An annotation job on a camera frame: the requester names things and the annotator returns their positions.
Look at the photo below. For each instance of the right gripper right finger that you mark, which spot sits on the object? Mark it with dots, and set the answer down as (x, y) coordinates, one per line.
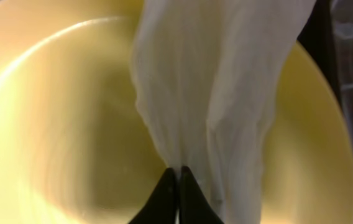
(193, 206)

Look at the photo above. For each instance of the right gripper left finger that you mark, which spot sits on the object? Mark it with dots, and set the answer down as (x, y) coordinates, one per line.
(161, 207)

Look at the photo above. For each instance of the white napkin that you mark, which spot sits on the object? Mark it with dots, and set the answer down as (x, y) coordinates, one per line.
(206, 74)

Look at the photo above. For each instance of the yellow round plate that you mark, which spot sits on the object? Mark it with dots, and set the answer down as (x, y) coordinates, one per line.
(74, 148)

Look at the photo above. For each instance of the dark brown serving tray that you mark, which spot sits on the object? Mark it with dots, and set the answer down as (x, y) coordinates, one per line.
(318, 40)

